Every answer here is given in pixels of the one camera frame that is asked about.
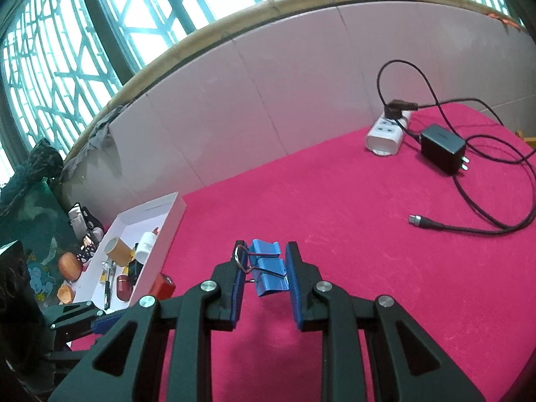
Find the red lighter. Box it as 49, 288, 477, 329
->
149, 273, 175, 300

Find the brown packing tape roll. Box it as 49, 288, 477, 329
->
105, 237, 132, 267

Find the blue binder clip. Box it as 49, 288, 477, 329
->
233, 239, 289, 297

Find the white pill bottle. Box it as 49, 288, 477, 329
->
134, 231, 157, 265

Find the orange broken shell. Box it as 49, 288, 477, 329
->
56, 283, 75, 305

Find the white cardboard box tray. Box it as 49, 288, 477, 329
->
72, 192, 186, 313

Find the orange round object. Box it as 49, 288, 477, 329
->
57, 252, 83, 282

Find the red felt mat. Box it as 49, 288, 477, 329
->
71, 102, 536, 402

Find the doll figure packet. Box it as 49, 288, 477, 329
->
67, 202, 105, 265

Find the dark green bag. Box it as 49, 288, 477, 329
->
1, 139, 80, 309

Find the black power adapter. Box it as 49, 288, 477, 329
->
420, 124, 469, 176

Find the grey cloth on ledge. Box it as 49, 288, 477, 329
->
60, 105, 126, 183

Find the white power strip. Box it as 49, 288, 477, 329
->
365, 114, 405, 156

